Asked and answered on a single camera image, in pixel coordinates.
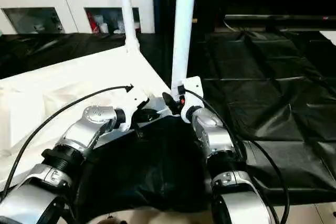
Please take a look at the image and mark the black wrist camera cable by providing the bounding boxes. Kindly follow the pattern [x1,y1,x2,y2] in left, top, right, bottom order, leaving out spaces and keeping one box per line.
[2,84,134,192]
[183,89,290,222]

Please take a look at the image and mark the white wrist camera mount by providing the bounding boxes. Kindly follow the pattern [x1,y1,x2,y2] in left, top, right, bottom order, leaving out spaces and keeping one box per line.
[180,76,205,125]
[118,86,151,132]

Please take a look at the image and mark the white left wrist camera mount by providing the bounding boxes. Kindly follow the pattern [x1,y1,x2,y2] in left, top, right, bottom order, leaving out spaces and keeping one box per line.
[118,86,151,132]

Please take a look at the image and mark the black left wrist camera cable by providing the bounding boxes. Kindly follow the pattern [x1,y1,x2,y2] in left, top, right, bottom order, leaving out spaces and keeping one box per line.
[2,84,134,192]

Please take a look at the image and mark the white flat board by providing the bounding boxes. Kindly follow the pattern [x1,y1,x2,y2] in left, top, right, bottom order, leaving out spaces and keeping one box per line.
[319,31,336,45]

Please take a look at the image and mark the red white bottle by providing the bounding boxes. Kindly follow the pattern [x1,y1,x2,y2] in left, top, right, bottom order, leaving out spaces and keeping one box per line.
[89,13,100,35]

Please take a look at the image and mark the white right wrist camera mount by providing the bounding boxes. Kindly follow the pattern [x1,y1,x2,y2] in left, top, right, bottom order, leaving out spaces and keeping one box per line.
[180,76,205,125]

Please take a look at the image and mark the black plastic mat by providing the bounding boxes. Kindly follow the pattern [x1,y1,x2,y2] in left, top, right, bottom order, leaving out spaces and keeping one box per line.
[0,28,336,213]

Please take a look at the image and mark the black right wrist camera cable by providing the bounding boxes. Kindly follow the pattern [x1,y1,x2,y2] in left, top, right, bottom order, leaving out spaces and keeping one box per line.
[183,89,290,222]

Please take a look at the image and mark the white plastic table top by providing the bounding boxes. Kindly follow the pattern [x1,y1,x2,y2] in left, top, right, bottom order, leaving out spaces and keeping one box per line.
[0,45,174,192]

